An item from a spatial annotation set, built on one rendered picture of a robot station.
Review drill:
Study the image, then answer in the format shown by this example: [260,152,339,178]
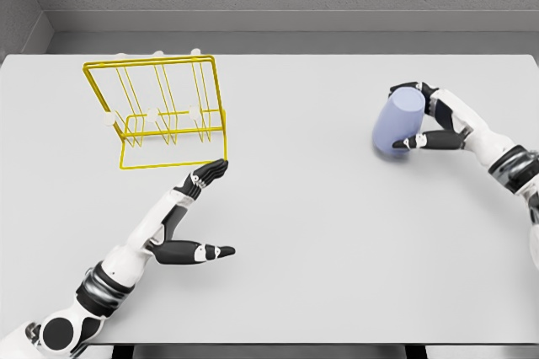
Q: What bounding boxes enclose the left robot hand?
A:
[119,158,237,265]

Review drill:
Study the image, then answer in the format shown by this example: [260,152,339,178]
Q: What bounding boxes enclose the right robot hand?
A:
[389,81,498,169]

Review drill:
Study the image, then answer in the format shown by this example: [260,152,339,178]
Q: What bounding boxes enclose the light blue cup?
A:
[371,88,426,160]

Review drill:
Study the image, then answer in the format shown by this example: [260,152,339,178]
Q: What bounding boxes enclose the yellow wire cup holder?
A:
[82,47,230,172]

